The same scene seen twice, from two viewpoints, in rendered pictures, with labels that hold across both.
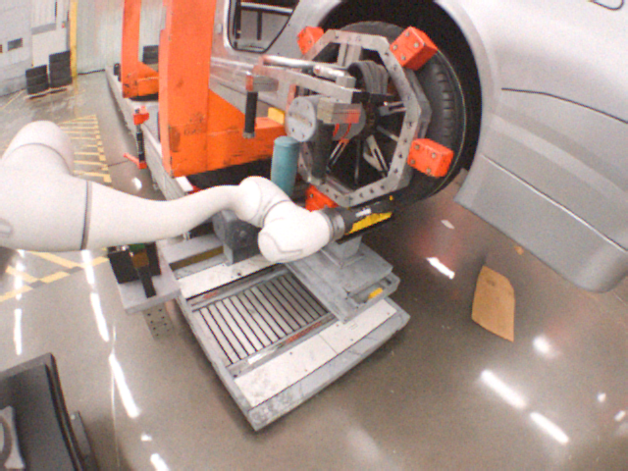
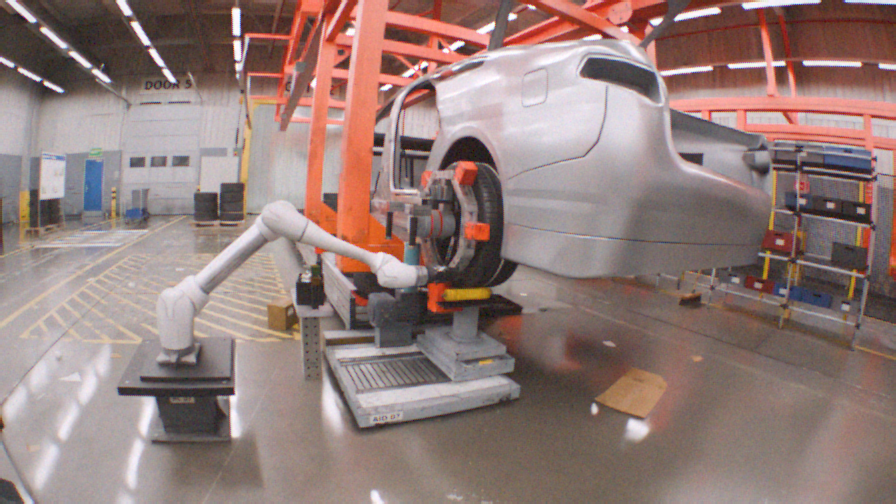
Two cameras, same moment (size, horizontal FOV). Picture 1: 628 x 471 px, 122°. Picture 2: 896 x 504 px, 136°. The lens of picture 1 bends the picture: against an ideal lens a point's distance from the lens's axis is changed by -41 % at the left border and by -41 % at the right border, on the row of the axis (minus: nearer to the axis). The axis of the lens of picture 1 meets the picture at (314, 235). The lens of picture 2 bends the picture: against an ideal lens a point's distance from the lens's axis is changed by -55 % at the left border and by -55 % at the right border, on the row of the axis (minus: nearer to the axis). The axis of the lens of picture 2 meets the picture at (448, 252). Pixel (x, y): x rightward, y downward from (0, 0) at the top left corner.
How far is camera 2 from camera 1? 122 cm
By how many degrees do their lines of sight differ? 33
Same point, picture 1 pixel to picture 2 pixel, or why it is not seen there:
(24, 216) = (286, 217)
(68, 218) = (300, 224)
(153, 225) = (328, 239)
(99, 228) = (309, 231)
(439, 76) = (481, 184)
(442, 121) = (484, 210)
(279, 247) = (384, 273)
